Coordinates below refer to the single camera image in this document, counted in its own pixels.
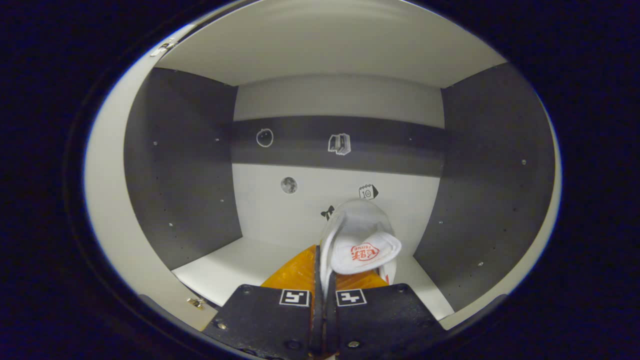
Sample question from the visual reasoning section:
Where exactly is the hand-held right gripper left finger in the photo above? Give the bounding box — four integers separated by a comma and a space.
202, 244, 326, 358

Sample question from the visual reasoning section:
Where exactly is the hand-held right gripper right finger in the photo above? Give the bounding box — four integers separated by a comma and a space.
325, 269, 446, 358

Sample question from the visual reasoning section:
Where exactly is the grey cabinet door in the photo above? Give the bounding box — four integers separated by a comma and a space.
84, 25, 218, 332
440, 107, 563, 331

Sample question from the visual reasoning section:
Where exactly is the white sneaker shoe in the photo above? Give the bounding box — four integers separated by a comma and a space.
319, 199, 402, 301

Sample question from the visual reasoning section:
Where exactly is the grey shoe cabinet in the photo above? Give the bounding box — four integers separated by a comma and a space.
84, 0, 563, 333

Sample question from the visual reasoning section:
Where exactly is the white cabinet shelf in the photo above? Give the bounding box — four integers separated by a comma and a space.
155, 0, 508, 90
171, 236, 455, 321

